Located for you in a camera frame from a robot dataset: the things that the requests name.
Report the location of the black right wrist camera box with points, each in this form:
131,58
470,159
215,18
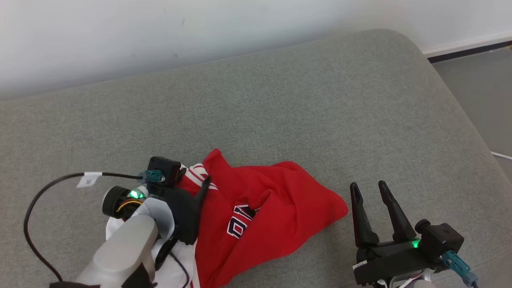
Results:
444,238

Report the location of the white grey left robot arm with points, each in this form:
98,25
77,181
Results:
128,244

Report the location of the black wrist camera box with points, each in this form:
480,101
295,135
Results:
444,238
164,170

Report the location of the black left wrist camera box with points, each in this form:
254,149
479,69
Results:
164,170

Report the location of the red white basketball jersey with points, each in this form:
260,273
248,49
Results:
272,200

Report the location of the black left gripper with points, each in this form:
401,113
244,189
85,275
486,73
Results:
186,216

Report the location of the white wall baseboard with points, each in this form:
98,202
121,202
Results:
464,44

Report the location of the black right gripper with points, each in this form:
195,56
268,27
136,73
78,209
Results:
392,262

